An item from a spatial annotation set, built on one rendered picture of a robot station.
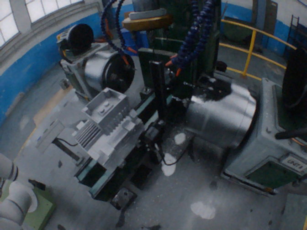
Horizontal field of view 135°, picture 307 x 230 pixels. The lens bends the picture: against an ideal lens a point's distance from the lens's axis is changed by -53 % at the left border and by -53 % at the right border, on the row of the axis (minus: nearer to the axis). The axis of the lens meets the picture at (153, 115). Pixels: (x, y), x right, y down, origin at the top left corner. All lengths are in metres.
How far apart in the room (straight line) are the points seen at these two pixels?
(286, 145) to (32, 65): 6.07
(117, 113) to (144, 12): 0.33
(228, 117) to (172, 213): 0.43
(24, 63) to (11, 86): 0.98
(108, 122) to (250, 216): 0.71
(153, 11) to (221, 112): 0.36
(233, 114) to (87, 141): 0.42
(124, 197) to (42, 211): 0.52
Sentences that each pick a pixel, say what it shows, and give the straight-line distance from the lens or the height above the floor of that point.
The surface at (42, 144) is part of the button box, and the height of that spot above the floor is 1.06.
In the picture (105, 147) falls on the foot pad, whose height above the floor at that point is 1.07.
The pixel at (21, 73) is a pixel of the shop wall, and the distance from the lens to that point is 5.84.
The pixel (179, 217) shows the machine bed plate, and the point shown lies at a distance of 0.60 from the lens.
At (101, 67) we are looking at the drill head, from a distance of 0.66.
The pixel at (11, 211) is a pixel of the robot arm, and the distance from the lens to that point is 0.65.
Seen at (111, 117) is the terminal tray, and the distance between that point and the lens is 0.39.
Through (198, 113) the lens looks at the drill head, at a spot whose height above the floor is 1.10.
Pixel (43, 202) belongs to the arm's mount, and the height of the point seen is 0.88.
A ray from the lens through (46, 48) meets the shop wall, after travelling 6.05.
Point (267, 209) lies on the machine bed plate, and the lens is 0.77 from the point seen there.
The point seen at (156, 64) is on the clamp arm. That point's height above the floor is 1.25.
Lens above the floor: 1.40
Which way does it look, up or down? 50 degrees down
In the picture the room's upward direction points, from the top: 11 degrees counter-clockwise
